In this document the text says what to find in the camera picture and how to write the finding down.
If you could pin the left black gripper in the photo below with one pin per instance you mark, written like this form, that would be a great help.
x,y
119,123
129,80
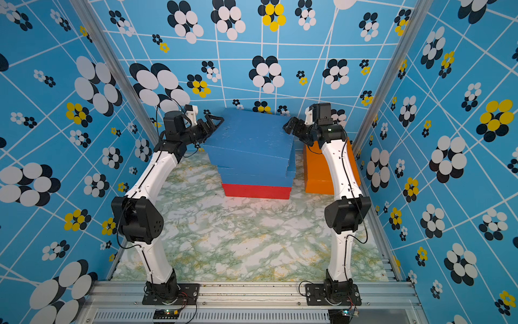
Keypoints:
x,y
208,131

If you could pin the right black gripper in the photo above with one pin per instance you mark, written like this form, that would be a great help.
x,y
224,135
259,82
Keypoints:
x,y
301,125

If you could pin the blue shoebox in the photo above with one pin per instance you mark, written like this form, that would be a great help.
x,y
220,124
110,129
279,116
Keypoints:
x,y
251,142
232,176

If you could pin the orange shoebox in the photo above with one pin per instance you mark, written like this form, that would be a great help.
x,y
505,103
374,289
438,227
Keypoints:
x,y
319,170

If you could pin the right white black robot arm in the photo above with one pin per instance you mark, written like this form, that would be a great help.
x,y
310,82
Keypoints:
x,y
346,213

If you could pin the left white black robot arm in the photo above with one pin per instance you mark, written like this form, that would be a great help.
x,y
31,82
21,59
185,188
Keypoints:
x,y
140,222

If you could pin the red shoebox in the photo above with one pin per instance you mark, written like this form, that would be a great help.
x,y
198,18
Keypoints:
x,y
264,192

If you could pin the right green circuit board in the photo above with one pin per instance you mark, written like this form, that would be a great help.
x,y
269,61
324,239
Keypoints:
x,y
343,316

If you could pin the green circuit board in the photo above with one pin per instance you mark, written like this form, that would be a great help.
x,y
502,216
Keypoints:
x,y
166,314
343,316

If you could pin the left green circuit board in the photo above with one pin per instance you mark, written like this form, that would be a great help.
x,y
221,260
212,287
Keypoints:
x,y
166,314

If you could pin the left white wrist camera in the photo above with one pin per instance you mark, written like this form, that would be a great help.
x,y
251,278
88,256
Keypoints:
x,y
191,112

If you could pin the left aluminium corner post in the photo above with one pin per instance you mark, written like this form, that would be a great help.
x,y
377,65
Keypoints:
x,y
106,49

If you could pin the aluminium corner post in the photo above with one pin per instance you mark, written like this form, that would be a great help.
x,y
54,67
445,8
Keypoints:
x,y
406,41
106,49

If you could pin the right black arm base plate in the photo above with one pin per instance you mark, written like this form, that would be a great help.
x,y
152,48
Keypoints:
x,y
323,294

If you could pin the right aluminium corner post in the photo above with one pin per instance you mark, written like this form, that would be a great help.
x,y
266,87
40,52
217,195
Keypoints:
x,y
406,41

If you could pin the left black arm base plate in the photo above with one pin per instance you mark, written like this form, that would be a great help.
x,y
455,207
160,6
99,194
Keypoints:
x,y
171,294

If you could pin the aluminium front rail frame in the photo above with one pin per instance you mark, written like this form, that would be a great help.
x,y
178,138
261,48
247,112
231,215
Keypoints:
x,y
246,302

